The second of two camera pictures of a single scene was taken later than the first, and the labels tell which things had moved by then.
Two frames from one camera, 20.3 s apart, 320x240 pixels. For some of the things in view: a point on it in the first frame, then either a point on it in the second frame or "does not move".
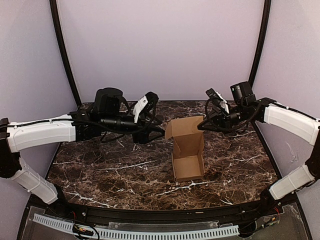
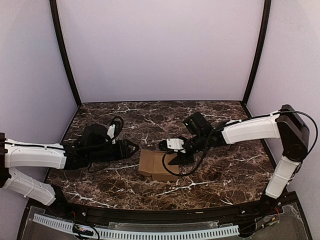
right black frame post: [264, 36] does not move
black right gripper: [222, 121] → [178, 160]
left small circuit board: [78, 230] does not move
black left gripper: [142, 135] → [123, 150]
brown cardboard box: [187, 154] → [151, 163]
